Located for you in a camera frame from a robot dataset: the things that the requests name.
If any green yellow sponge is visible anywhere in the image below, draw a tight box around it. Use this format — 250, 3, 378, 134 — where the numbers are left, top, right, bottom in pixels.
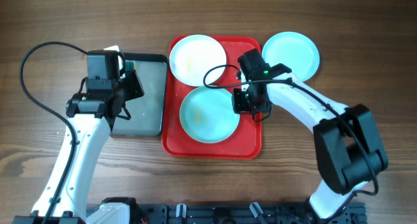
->
125, 60, 136, 72

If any light blue plate front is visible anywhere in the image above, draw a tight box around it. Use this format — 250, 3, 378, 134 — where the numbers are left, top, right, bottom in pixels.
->
179, 87, 240, 144

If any light blue plate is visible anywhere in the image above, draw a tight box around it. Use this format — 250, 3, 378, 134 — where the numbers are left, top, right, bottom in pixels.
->
179, 87, 240, 144
261, 31, 321, 81

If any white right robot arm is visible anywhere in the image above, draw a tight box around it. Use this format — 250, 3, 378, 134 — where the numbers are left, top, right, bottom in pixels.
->
232, 49, 388, 223

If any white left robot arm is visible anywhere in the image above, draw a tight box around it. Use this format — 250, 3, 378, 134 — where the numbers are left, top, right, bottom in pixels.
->
13, 48, 144, 223

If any red plastic serving tray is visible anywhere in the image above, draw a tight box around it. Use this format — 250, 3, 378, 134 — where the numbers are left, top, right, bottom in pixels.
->
161, 35, 262, 160

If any grey metal wash tray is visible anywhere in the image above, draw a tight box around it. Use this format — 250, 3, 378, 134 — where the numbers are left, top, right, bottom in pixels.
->
111, 53, 168, 137

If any white round plate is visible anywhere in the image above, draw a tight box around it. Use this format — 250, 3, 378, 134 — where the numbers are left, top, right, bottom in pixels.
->
169, 35, 227, 87

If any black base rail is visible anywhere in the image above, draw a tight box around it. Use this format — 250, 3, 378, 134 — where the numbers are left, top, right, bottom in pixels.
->
85, 201, 367, 224

